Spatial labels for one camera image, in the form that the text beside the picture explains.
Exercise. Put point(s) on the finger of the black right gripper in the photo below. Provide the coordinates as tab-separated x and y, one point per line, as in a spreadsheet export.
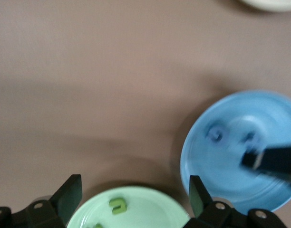
278	160

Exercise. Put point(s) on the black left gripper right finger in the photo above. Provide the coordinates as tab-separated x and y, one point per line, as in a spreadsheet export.
212	216

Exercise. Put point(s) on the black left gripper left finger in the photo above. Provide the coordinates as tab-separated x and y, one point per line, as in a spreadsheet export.
62	204

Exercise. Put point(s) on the blue foam plus sign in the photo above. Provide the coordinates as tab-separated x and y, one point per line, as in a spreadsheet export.
251	140

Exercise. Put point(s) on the green foam lowercase n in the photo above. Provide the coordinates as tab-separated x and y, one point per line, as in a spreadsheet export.
124	206

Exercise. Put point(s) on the blue foam letter G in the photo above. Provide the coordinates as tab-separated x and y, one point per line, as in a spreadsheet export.
210	134

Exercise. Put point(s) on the light green plate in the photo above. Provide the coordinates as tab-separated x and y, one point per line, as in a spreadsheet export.
148	209

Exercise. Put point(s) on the blue plate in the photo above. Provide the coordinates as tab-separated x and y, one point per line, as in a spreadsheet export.
231	114

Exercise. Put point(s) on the brown table cover sheet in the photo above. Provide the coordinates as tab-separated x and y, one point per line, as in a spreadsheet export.
88	71

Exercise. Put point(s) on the cream plate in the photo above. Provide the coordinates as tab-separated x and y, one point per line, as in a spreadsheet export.
274	3

